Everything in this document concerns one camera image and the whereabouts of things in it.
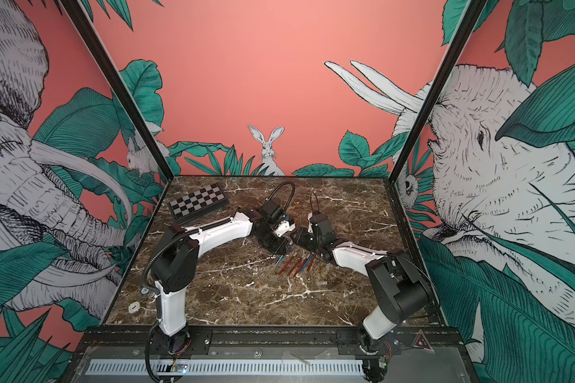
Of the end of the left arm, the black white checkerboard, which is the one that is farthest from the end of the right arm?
the black white checkerboard

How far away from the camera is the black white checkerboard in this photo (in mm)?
1040

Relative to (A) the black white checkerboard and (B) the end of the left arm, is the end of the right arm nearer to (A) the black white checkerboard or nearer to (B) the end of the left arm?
(B) the end of the left arm
